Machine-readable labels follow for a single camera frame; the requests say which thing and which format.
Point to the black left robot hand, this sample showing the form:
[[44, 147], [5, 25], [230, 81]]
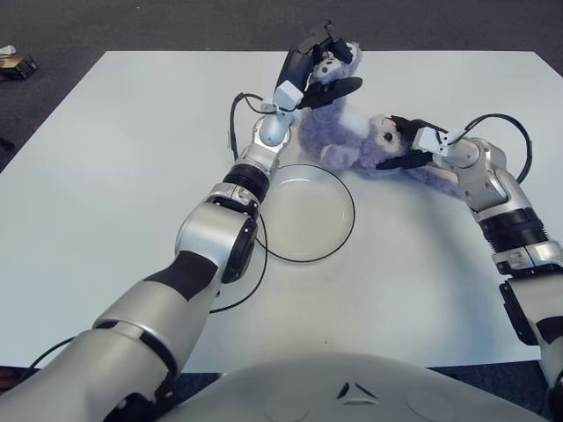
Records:
[[299, 66]]

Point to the purple plush bunny doll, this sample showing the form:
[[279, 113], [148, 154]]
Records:
[[347, 132]]

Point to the grey robot torso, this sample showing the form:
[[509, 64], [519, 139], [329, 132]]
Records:
[[352, 387]]

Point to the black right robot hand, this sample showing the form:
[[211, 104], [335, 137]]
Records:
[[413, 132]]

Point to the white plate with black rim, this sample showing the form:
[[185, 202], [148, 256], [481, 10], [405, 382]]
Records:
[[308, 215]]

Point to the white item on floor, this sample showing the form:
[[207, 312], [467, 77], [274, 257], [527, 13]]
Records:
[[6, 49]]

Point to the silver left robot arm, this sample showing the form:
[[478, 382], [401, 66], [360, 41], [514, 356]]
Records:
[[211, 228]]

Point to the black object on floor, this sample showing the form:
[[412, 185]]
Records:
[[4, 144]]

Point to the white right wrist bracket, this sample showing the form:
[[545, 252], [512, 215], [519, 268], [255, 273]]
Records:
[[429, 140]]

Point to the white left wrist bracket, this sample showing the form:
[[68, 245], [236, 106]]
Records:
[[288, 94]]

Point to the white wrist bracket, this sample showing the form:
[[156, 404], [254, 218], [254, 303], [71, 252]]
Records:
[[429, 140], [288, 94]]

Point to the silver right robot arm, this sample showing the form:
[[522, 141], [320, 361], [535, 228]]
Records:
[[497, 189]]

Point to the dark box on floor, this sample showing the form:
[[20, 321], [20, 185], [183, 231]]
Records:
[[17, 66]]

